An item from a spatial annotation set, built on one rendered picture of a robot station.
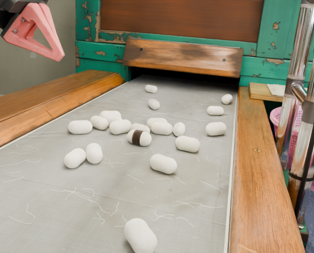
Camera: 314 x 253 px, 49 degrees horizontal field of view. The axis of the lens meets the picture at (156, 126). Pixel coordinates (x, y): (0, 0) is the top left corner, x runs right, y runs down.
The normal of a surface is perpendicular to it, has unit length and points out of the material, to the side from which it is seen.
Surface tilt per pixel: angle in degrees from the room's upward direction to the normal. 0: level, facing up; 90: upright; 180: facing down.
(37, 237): 0
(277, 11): 90
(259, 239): 0
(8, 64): 90
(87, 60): 89
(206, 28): 90
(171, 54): 67
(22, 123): 45
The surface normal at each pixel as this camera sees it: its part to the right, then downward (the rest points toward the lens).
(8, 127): 0.73, -0.58
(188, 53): -0.18, -0.12
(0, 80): -0.29, 0.27
